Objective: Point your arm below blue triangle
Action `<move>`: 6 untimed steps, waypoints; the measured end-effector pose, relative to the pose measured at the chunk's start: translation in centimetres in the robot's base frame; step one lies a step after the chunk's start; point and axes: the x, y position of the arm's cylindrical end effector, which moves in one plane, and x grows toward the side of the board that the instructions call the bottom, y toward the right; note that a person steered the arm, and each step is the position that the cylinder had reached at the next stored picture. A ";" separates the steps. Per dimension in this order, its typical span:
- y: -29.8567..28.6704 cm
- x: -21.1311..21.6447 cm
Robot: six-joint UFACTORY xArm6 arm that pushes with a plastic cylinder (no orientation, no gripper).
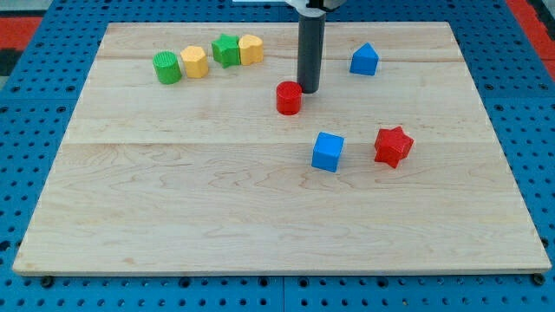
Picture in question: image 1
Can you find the red cylinder block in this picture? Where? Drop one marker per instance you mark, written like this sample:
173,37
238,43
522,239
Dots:
289,97

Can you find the green star block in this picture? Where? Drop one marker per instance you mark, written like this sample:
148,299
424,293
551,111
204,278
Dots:
225,50

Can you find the yellow hexagon block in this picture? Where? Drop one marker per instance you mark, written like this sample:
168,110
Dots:
195,61

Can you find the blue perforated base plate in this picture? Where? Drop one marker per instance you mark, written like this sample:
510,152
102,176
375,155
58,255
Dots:
43,87

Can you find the red star block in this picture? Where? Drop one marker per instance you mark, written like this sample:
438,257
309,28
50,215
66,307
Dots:
392,145

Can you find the blue triangle block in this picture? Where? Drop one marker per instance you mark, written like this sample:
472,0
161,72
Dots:
365,60

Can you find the light wooden board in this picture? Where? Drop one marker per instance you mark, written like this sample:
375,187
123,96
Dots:
204,177

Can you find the yellow heart block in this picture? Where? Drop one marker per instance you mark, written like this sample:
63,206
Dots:
251,49

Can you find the green cylinder block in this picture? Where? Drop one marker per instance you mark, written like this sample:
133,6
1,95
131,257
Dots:
166,67

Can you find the blue cube block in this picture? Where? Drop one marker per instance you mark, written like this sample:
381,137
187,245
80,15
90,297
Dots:
327,151

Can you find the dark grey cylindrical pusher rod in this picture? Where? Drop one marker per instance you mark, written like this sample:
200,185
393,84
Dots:
310,50

